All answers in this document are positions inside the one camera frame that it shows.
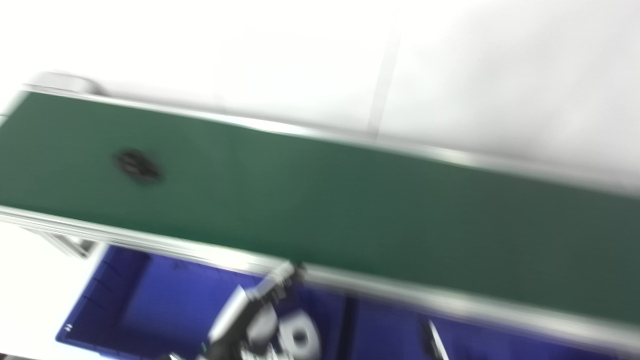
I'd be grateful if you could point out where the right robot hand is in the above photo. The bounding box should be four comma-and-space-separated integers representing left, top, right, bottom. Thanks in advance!
424, 320, 450, 360

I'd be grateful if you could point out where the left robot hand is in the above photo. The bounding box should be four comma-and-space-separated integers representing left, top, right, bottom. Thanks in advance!
199, 261, 307, 360

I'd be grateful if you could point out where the black flange part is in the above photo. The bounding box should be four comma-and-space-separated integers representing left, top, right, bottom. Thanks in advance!
113, 148, 164, 185

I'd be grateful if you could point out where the white flange part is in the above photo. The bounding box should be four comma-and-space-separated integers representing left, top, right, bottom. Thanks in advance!
277, 310, 322, 360

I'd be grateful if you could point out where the blue plastic bin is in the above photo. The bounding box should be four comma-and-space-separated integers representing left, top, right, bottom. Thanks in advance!
55, 244, 351, 360
345, 295, 640, 360

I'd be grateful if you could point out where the green conveyor belt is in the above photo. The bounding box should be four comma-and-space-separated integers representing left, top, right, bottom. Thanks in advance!
0, 91, 640, 327
0, 85, 640, 357

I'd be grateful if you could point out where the aluminium conveyor leg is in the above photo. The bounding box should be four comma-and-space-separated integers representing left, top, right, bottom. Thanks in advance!
17, 226, 98, 260

